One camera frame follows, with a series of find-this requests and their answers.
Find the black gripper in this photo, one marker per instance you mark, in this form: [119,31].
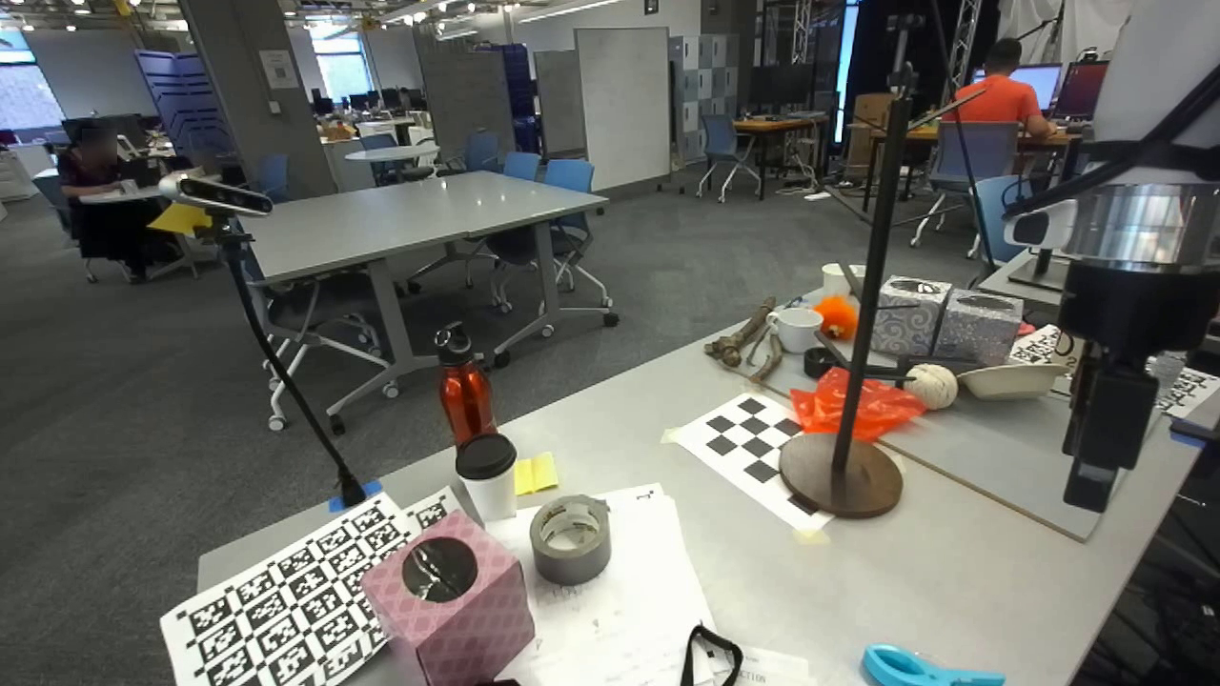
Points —
[1137,307]

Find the grey office table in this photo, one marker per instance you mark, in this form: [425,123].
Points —
[405,217]

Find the seated person dark clothes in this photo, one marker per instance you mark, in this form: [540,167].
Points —
[96,167]

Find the beige flat scoop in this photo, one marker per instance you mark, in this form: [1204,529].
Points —
[1014,384]

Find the red water bottle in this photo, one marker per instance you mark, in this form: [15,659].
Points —
[467,401]

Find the yellow sticky note pad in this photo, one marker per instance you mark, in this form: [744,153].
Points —
[536,474]

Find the white ball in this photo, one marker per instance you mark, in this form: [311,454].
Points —
[932,388]

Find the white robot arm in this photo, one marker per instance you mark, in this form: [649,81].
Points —
[1146,222]

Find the brown wooden table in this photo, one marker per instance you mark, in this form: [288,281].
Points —
[775,123]

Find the blue plastic clamp peg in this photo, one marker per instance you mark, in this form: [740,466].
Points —
[918,670]

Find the laptop screen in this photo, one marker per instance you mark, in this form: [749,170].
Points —
[1048,87]

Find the grey tape roll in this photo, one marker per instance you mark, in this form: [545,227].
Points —
[571,549]

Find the white rolling whiteboard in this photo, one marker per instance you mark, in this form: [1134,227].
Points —
[622,109]

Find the black camera on pole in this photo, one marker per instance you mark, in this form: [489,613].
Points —
[222,198]

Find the black white checkerboard sheet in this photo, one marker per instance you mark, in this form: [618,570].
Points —
[744,443]

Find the black dumbbell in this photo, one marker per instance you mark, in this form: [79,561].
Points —
[823,364]

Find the seated person orange shirt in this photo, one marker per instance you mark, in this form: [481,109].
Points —
[1005,98]

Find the white paper cup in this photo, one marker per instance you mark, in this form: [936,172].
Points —
[838,281]
[798,328]

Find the white cup black lid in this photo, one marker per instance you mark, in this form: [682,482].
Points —
[489,491]

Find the gnarled brown wooden stick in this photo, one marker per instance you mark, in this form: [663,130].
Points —
[744,336]

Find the grey office chair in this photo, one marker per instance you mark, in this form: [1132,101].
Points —
[965,158]

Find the pink tissue box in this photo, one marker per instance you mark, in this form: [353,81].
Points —
[459,624]

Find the orange plastic bag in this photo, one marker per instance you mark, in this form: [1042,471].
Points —
[852,406]

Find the thin brown wooden stick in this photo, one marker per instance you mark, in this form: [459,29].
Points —
[767,364]

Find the black white tag board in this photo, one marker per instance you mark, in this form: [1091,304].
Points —
[1186,389]

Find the grey patterned tissue box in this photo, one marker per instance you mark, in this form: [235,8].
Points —
[979,328]
[909,317]

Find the black white tag sheet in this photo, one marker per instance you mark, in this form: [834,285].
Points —
[290,598]

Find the white printed paper sheet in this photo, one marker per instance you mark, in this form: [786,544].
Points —
[622,613]

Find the grey flat mat board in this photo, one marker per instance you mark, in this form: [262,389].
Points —
[1015,459]

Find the orange plush toy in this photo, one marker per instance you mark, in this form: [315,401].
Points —
[838,316]

